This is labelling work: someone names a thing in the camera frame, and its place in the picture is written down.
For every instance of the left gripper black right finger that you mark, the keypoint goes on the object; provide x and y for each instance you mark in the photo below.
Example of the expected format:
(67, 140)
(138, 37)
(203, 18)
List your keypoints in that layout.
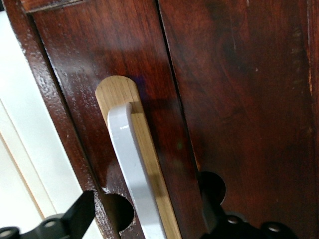
(216, 224)

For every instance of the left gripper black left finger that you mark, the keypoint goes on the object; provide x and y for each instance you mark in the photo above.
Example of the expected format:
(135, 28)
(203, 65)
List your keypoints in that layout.
(79, 214)

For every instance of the dark wooden cabinet frame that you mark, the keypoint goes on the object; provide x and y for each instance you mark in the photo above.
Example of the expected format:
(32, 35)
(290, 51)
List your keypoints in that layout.
(47, 82)

